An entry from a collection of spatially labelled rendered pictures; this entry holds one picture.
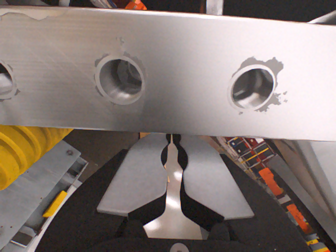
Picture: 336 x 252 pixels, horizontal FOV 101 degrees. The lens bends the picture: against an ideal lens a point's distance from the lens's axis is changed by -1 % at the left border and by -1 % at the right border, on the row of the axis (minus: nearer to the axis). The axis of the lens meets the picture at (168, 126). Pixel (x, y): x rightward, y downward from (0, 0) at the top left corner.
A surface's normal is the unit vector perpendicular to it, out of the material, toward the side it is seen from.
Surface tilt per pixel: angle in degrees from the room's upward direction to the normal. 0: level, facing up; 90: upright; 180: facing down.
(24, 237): 0
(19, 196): 0
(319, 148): 90
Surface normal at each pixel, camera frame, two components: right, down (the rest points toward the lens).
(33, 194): 0.74, -0.59
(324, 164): -0.01, 0.48
